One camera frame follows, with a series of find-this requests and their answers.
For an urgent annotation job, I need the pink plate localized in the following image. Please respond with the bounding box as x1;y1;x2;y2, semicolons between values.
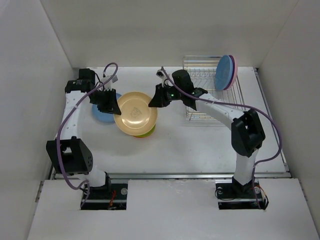
227;56;239;90

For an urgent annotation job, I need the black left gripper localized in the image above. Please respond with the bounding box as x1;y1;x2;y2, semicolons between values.
89;87;121;115

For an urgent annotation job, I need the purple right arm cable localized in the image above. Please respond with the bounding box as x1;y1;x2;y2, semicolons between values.
159;66;283;210

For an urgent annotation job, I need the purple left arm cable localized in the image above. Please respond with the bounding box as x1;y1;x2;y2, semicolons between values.
56;62;119;208

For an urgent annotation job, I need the aluminium table rail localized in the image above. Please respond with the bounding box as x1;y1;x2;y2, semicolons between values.
81;66;291;179

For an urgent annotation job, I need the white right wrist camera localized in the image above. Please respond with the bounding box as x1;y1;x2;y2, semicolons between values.
156;69;170;87

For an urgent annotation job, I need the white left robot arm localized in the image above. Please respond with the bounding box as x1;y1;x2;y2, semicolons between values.
46;68;121;199

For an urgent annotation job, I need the silver wire dish rack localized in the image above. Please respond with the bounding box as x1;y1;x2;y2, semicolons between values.
182;55;245;121

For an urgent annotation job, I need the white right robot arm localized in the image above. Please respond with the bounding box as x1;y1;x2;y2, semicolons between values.
148;68;266;197

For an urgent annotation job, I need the light blue plate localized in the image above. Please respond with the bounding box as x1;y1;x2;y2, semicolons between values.
90;91;122;123

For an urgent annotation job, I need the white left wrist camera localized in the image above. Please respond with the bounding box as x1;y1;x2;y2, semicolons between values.
101;75;118;91

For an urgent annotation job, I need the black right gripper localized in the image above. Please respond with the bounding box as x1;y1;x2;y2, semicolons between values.
148;82;184;108

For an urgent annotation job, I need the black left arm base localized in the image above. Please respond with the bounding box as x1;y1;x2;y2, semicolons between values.
80;183;128;211

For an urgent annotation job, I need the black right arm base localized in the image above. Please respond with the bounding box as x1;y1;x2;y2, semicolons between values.
214;181;269;210

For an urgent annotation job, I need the beige plate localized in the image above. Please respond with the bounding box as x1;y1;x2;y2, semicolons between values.
113;91;158;136

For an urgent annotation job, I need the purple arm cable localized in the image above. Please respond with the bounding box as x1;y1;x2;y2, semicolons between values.
159;66;283;210
56;62;119;208

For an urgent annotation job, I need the green plate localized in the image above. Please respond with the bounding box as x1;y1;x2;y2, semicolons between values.
143;125;156;135

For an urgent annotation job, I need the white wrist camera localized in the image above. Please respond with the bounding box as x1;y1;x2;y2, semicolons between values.
156;69;170;87
101;75;118;91

